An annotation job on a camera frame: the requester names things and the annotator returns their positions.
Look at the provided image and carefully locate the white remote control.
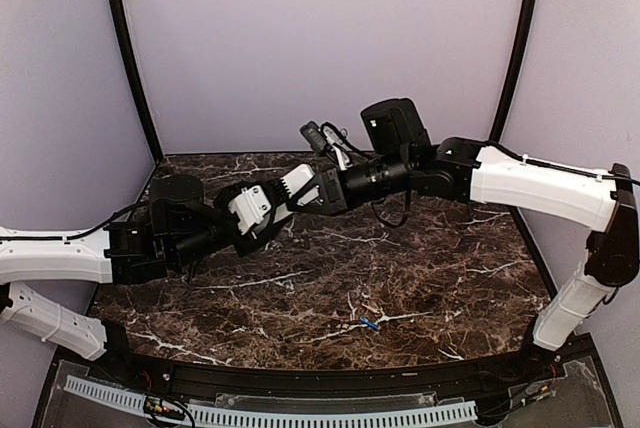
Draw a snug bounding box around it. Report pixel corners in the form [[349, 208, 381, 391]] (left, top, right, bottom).
[[280, 163, 315, 198]]

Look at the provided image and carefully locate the blue battery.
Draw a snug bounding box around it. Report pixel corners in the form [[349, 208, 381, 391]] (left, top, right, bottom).
[[359, 317, 378, 329]]

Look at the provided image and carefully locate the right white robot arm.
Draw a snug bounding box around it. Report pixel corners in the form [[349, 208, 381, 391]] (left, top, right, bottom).
[[287, 98, 639, 382]]

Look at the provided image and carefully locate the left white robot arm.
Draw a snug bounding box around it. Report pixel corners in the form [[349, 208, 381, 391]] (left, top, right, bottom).
[[1, 174, 305, 384]]

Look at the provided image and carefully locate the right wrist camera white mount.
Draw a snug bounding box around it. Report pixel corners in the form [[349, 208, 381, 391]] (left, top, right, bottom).
[[299, 121, 359, 171]]

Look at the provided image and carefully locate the black front rail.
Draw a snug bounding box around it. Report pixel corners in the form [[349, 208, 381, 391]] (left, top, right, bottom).
[[94, 342, 596, 399]]

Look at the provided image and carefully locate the white slotted cable duct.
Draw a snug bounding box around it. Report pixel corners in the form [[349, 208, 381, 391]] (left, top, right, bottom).
[[63, 375, 478, 427]]

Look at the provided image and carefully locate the small circuit board with wires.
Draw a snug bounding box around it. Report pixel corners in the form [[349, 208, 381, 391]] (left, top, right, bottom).
[[143, 397, 185, 421]]

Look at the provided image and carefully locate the left black frame post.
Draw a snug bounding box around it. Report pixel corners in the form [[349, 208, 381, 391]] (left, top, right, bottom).
[[108, 0, 164, 165]]

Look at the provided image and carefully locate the black frame post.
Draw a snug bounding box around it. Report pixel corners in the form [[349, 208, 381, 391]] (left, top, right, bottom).
[[489, 0, 537, 142], [108, 0, 164, 165]]

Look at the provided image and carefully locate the right black frame post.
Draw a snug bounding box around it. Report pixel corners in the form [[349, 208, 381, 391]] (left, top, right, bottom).
[[489, 0, 537, 142]]

